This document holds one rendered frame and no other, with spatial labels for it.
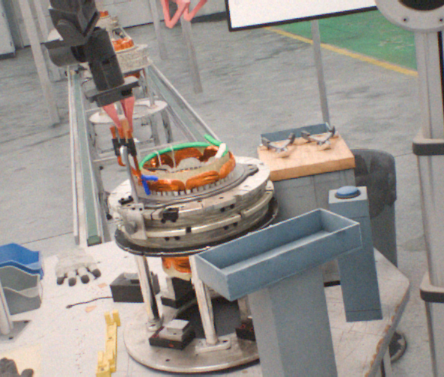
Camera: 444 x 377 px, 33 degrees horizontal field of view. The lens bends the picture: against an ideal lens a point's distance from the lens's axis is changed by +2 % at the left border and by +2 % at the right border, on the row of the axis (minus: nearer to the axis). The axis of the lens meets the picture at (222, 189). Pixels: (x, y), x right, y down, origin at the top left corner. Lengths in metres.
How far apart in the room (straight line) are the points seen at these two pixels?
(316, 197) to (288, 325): 0.43
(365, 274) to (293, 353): 0.29
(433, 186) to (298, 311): 0.29
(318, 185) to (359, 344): 0.34
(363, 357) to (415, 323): 1.65
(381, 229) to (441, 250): 1.83
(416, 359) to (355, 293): 1.37
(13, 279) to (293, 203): 0.76
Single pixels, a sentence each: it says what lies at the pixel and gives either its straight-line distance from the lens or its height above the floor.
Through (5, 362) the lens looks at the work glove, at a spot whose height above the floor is 0.79.
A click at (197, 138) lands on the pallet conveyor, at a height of 0.76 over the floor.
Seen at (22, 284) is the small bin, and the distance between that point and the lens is 1.97.
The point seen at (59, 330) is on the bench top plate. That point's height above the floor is 0.78.
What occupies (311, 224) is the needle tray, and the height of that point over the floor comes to 1.04.
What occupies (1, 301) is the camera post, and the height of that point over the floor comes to 0.86.
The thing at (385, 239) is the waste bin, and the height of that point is 0.26.
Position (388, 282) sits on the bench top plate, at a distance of 1.66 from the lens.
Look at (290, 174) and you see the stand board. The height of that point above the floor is 1.05.
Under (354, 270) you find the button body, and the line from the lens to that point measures 1.47.
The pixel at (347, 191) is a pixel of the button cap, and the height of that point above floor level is 1.04.
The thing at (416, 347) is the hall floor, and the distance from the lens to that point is 2.91.
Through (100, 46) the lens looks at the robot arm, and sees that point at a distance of 1.44.
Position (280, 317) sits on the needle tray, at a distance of 1.21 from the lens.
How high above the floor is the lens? 1.54
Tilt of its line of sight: 19 degrees down
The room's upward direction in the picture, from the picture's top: 11 degrees counter-clockwise
